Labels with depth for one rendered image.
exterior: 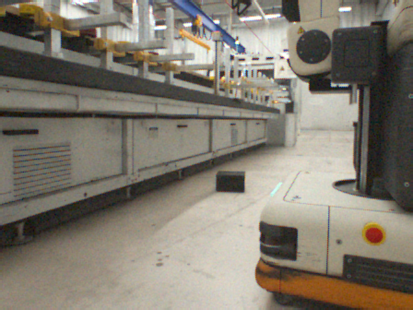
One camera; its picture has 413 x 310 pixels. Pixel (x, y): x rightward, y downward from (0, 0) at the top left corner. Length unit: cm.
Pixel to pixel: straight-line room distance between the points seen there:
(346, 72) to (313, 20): 22
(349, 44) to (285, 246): 55
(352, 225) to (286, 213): 16
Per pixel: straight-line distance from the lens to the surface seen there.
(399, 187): 78
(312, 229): 75
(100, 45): 133
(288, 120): 532
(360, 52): 83
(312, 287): 80
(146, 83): 149
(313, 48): 92
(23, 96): 112
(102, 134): 166
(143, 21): 158
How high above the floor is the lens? 50
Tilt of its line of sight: 3 degrees down
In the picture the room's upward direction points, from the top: 1 degrees clockwise
